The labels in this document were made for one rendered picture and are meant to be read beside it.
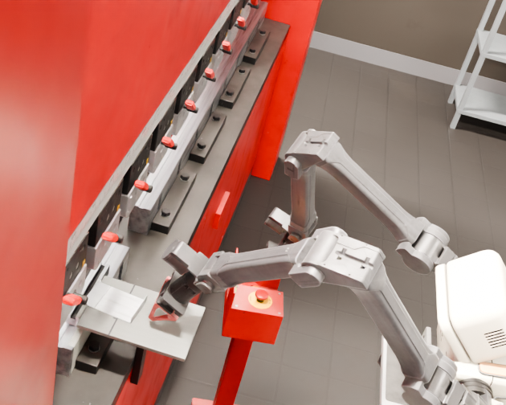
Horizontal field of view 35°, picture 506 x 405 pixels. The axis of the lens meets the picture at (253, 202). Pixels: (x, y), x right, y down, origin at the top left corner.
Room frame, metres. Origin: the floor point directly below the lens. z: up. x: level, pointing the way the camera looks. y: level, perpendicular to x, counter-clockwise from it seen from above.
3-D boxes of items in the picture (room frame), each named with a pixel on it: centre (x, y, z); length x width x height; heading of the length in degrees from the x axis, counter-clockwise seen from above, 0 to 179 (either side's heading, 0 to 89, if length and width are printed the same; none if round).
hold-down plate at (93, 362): (1.38, 0.27, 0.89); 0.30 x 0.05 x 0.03; 176
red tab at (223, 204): (2.36, 0.11, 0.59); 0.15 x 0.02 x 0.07; 176
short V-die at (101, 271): (1.38, 0.33, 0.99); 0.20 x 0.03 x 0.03; 176
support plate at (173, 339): (1.34, 0.18, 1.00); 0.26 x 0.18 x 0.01; 86
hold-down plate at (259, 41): (3.14, 0.16, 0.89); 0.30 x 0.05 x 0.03; 176
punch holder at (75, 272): (1.12, 0.34, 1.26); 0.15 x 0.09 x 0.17; 176
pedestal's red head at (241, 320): (1.77, -0.08, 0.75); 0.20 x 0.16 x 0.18; 8
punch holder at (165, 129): (1.72, 0.31, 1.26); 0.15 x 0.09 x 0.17; 176
